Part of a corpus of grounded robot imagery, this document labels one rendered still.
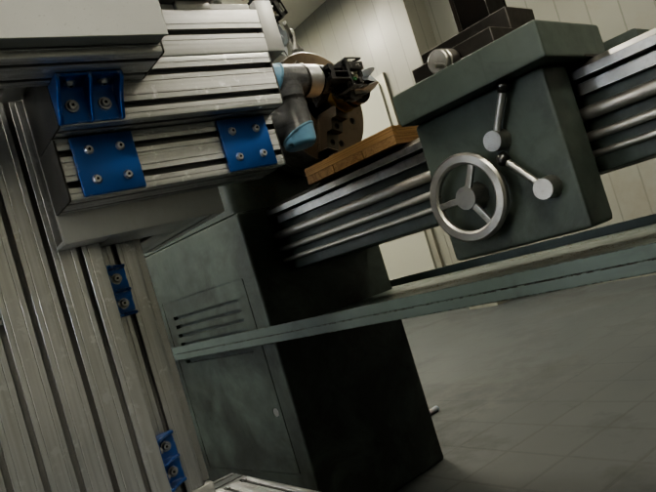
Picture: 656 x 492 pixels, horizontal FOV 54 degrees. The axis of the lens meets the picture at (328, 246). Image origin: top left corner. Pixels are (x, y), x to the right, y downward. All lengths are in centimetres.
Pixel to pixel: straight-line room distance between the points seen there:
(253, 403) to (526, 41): 122
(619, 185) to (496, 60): 362
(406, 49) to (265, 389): 400
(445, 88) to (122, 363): 69
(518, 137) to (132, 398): 75
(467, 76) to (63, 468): 87
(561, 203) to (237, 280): 94
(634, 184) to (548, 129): 354
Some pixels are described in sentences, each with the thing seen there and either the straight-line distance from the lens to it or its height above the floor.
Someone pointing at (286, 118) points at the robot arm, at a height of 99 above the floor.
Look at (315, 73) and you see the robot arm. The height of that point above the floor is 108.
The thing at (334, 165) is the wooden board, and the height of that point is 88.
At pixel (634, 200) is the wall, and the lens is 462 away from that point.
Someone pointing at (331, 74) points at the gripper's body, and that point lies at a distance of 150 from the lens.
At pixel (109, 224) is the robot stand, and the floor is 82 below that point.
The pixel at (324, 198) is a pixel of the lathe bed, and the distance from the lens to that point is 157.
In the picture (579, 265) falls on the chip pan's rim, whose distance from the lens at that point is 104.
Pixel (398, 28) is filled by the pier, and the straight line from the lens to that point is 545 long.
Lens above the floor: 66
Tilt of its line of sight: 2 degrees up
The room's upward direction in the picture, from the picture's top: 17 degrees counter-clockwise
